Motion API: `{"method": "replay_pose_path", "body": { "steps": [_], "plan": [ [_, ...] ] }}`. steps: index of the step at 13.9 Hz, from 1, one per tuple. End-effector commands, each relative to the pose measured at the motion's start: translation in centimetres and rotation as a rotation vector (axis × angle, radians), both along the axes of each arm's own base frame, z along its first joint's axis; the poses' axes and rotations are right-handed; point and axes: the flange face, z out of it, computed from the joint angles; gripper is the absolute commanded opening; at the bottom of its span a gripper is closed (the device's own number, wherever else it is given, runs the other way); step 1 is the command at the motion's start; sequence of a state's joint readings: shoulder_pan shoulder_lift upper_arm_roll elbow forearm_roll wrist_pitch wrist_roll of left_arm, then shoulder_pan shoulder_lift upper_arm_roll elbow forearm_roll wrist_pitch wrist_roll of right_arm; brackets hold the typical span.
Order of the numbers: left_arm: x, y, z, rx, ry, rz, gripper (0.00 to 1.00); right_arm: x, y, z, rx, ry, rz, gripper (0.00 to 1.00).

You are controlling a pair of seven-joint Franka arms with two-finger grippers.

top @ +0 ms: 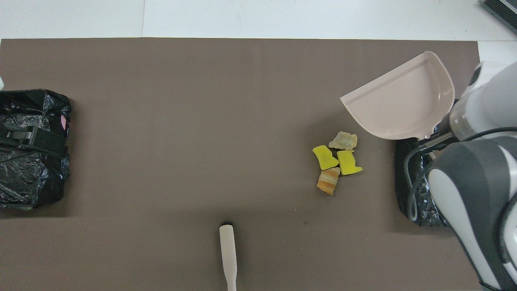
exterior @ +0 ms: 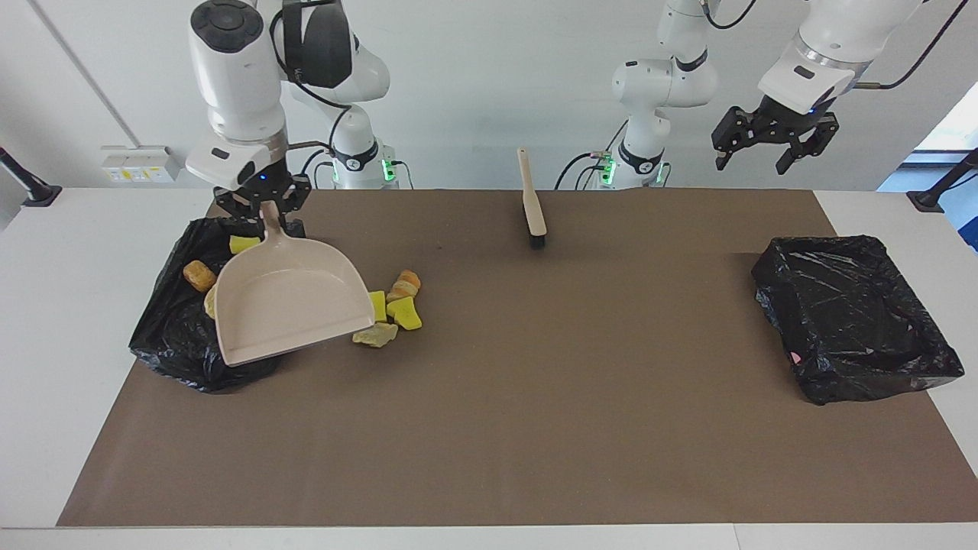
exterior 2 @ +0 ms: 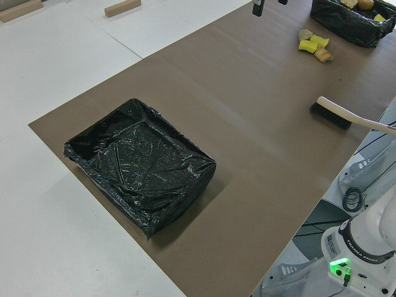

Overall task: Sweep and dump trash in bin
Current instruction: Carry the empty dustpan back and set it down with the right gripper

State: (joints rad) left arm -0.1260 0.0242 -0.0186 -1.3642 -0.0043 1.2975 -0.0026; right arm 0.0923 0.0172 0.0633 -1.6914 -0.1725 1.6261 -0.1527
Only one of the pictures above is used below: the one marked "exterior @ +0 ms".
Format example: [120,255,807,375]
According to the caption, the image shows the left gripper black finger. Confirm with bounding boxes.
[776,115,840,176]
[711,106,746,171]

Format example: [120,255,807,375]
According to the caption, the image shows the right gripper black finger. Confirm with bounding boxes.
[278,176,313,238]
[213,189,261,231]

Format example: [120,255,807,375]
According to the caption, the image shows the brown toy nugget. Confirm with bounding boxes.
[183,260,218,293]

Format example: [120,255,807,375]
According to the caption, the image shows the beige plastic dustpan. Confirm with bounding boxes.
[214,200,376,367]

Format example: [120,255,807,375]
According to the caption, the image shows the pale yellow sponge chunk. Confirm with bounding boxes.
[352,322,399,348]

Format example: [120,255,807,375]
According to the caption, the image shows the beige brush black bristles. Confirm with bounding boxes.
[517,147,549,251]

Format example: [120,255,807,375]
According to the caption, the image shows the black bag lined bin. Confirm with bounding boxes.
[128,215,318,393]

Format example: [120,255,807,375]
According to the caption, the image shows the black bag bin pink mark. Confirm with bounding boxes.
[751,235,965,406]

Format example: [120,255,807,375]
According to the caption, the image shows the brown table mat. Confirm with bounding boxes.
[57,189,978,528]

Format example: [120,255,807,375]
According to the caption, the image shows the black base power cable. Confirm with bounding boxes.
[296,149,331,189]
[555,151,612,190]

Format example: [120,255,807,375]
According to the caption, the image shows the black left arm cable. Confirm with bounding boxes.
[701,0,967,91]

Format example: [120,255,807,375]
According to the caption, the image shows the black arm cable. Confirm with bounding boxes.
[269,0,354,176]
[701,0,967,91]

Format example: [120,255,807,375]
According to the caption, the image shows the white wall socket box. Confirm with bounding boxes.
[101,145,184,184]

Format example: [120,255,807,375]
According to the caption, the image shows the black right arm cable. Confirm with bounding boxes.
[269,0,354,176]

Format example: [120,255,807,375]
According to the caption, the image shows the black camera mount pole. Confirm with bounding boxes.
[907,147,978,213]
[0,145,63,209]

